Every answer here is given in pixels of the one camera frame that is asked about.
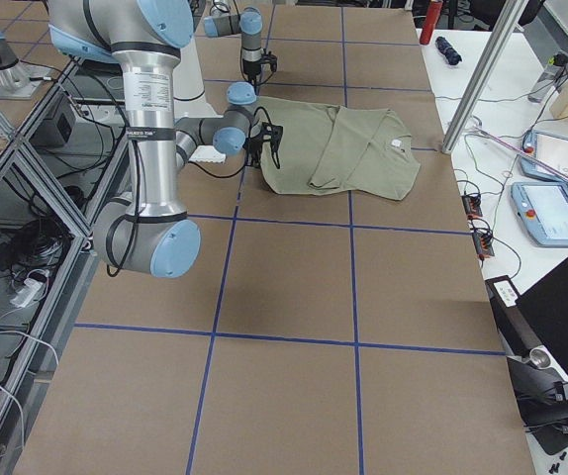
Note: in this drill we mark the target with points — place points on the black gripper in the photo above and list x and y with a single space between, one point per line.
249 68
254 146

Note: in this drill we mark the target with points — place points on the olive green long-sleeve shirt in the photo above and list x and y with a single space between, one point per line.
328 149

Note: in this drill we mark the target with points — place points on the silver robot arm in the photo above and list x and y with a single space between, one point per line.
147 229
227 19

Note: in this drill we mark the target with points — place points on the red water bottle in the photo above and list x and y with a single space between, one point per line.
432 16

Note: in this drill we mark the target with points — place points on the folded dark blue umbrella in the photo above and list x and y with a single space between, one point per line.
446 49

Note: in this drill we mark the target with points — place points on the black box with label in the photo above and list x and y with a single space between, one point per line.
515 329

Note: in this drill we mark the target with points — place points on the near blue teach pendant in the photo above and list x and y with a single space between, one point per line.
543 211

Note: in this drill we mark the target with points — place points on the blue teach pendant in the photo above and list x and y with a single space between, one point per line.
543 211
547 148

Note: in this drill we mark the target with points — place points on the far blue teach pendant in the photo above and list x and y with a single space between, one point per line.
547 148

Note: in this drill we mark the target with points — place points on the reacher grabber stick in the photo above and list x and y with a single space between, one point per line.
530 166

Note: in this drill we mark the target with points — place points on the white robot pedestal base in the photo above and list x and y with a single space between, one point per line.
190 99

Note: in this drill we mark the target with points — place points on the aluminium frame post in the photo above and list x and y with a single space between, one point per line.
487 62

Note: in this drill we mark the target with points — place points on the aluminium frame rail structure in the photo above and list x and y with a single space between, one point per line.
58 168

